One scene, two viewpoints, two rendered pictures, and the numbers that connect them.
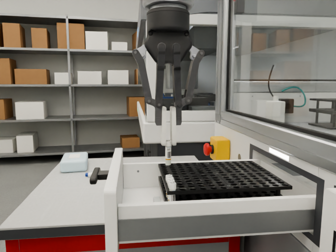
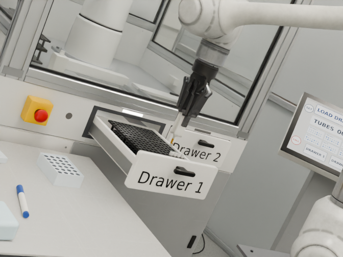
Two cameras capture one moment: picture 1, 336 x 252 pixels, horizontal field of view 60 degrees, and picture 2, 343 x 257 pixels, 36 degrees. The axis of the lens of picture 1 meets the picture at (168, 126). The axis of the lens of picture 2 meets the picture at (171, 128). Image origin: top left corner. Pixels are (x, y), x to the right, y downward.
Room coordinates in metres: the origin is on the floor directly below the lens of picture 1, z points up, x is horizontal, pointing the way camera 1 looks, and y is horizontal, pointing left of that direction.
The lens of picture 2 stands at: (1.35, 1.34, 1.33)
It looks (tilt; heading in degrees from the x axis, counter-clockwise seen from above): 13 degrees down; 239
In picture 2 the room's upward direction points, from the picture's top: 24 degrees clockwise
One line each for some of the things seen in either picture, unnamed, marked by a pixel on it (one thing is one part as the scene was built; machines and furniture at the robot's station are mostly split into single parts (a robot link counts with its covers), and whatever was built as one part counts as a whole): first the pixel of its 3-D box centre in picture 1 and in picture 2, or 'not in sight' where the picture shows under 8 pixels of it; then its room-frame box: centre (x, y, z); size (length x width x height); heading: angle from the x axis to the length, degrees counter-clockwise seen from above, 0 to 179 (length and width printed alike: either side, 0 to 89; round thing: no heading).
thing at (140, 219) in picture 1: (220, 190); (140, 148); (0.57, -0.11, 0.86); 0.40 x 0.26 x 0.06; 97
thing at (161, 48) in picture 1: (159, 76); (194, 99); (0.53, 0.01, 1.09); 0.04 x 0.01 x 0.11; 6
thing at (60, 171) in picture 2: not in sight; (59, 170); (0.84, 0.01, 0.78); 0.12 x 0.08 x 0.04; 102
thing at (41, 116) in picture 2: (208, 149); (40, 115); (0.90, -0.13, 0.88); 0.04 x 0.03 x 0.04; 7
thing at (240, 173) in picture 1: (216, 188); (142, 147); (0.57, -0.10, 0.87); 0.22 x 0.18 x 0.06; 97
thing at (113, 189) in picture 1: (116, 190); (173, 176); (0.54, 0.10, 0.87); 0.29 x 0.02 x 0.11; 7
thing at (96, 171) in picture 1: (101, 175); (182, 171); (0.54, 0.13, 0.91); 0.07 x 0.04 x 0.01; 7
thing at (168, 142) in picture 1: (168, 152); (173, 139); (0.53, 0.00, 0.95); 0.01 x 0.01 x 0.05
